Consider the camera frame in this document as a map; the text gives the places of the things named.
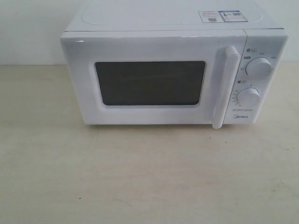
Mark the upper white control knob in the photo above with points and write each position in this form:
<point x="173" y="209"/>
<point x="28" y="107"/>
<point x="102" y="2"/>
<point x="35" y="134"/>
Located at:
<point x="258" y="68"/>

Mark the white microwave oven body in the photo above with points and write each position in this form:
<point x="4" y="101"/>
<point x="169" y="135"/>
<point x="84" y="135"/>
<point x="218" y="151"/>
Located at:
<point x="265" y="37"/>

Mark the lower white control knob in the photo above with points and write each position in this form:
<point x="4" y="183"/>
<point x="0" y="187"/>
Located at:
<point x="248" y="97"/>

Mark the white control knob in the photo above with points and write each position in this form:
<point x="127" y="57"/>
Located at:
<point x="248" y="97"/>
<point x="258" y="68"/>

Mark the warning label sticker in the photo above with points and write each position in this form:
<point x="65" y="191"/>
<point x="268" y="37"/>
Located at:
<point x="226" y="16"/>

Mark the white microwave door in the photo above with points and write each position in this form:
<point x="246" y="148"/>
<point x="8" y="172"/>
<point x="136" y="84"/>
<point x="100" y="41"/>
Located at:
<point x="153" y="77"/>

